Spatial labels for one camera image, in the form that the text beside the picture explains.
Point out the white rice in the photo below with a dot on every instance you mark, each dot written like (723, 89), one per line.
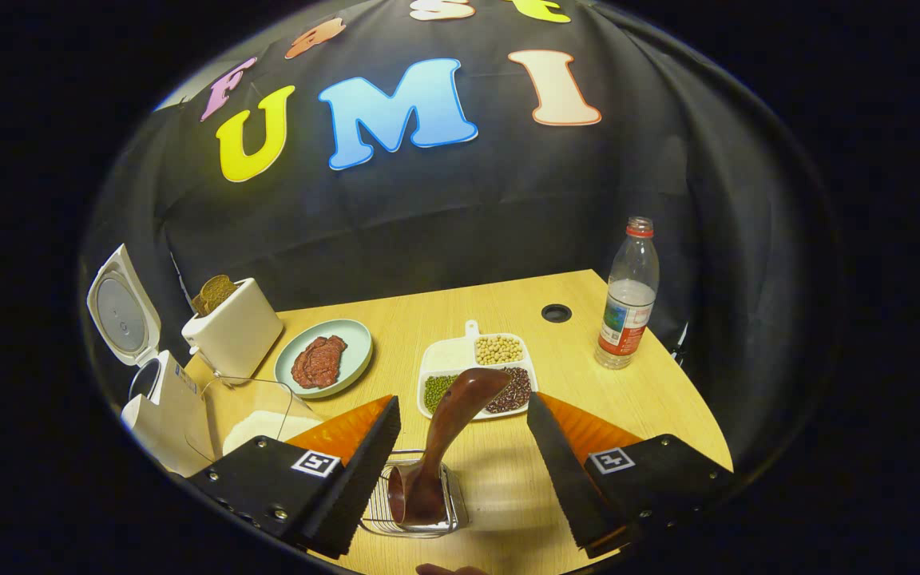
(260, 427)

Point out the black backdrop cloth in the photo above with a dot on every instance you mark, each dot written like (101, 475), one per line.
(468, 208)

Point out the pile of red beans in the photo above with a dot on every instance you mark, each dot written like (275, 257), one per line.
(517, 391)

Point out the brown wooden spoon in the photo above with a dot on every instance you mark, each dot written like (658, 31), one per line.
(452, 423)

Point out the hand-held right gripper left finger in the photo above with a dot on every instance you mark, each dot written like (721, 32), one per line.
(360, 487)

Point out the transparent plastic container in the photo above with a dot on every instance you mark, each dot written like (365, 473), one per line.
(220, 399)

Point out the clear plastic water bottle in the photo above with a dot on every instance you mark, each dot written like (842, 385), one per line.
(628, 319)

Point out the white rice cooker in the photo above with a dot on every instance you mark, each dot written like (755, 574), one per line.
(120, 311)

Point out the pile of green mung beans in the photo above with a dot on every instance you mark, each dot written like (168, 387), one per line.
(438, 393)

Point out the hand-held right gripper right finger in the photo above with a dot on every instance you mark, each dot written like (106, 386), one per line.
(572, 491)

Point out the brown bread slice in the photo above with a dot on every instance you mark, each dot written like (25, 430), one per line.
(220, 291)
(198, 305)

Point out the white toaster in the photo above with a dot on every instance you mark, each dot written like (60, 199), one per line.
(236, 335)

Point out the pile of yellow soybeans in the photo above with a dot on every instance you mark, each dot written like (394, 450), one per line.
(498, 350)

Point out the pale green plate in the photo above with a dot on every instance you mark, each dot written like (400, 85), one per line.
(352, 343)

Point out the white divided dish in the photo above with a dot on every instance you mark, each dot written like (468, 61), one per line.
(448, 355)

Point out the red meat slice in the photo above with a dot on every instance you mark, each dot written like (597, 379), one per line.
(308, 371)
(334, 351)

